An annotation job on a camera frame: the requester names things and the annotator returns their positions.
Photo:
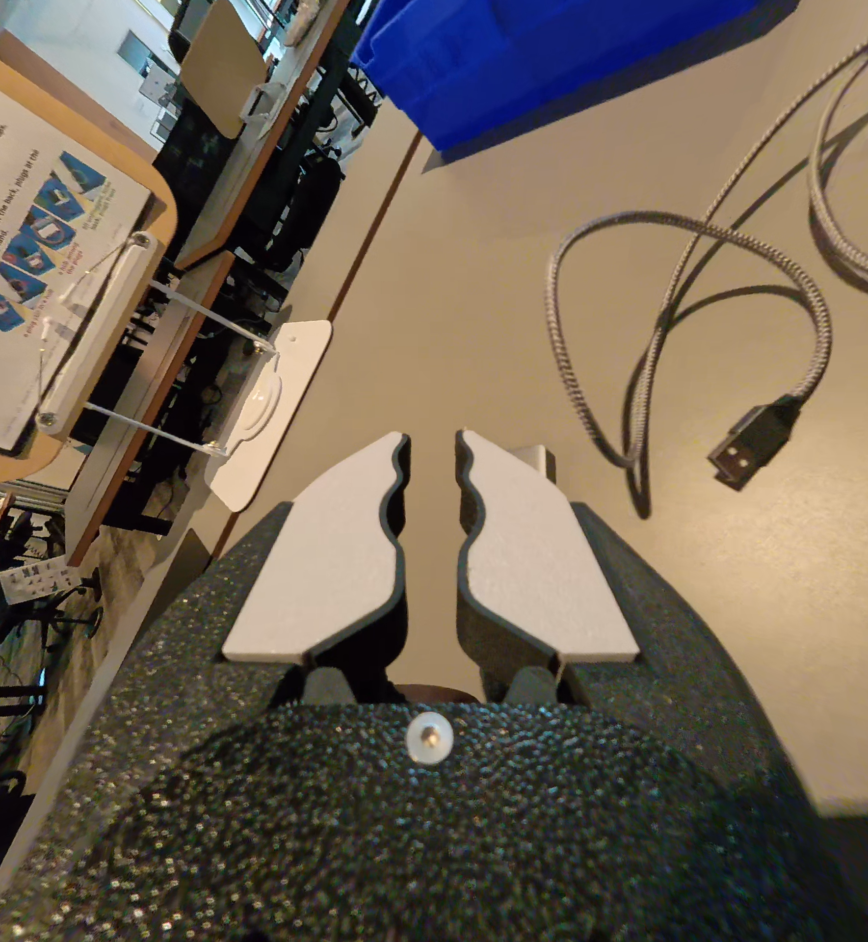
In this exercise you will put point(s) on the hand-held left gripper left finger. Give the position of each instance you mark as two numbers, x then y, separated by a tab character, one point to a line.
316	567

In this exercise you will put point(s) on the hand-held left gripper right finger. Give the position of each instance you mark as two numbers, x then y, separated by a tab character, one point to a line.
544	581

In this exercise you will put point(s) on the black office chair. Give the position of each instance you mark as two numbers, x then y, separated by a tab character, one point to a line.
316	199

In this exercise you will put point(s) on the blue plastic bin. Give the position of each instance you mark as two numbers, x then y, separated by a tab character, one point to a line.
515	59

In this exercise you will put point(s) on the small wooden board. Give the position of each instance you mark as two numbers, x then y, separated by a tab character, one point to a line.
220	66

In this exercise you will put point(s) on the white tag card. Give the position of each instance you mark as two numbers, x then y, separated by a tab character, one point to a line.
36	578

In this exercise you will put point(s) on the grey table with wooden edge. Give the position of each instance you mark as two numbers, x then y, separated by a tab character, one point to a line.
257	184
128	449

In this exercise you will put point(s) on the white board stand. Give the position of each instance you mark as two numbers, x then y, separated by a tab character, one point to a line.
286	397

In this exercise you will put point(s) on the wooden board with instruction sheet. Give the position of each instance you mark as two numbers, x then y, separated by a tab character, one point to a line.
36	257

